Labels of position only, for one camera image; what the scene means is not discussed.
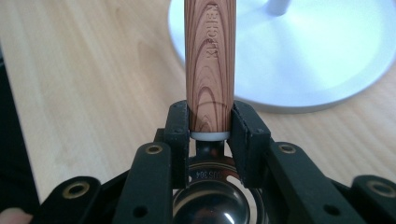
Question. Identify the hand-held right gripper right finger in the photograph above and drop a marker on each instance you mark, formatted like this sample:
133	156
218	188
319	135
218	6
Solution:
286	177

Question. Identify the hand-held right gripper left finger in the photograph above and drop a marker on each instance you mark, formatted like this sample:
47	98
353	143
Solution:
149	180

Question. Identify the white round base plate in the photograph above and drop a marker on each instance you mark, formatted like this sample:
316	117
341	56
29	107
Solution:
299	53

